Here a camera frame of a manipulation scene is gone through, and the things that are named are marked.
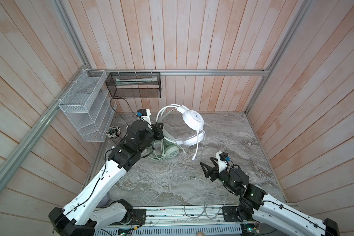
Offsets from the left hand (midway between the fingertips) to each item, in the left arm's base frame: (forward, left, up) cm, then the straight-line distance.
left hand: (164, 127), depth 68 cm
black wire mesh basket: (+46, +25, -9) cm, 53 cm away
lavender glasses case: (-26, +32, -32) cm, 52 cm away
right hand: (-9, -22, -16) cm, 29 cm away
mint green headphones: (+2, -3, -26) cm, 26 cm away
